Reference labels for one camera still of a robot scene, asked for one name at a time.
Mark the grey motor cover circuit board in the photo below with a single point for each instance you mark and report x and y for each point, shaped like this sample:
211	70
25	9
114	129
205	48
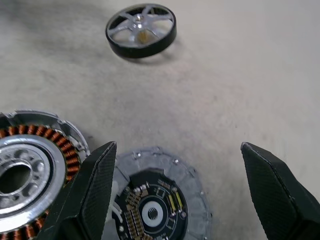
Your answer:
195	190

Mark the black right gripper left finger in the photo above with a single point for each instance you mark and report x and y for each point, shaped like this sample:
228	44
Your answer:
85	195

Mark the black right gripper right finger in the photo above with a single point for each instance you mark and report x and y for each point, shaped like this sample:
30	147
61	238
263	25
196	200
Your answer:
275	200

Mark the small grey round object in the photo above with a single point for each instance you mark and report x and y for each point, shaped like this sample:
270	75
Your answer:
37	150

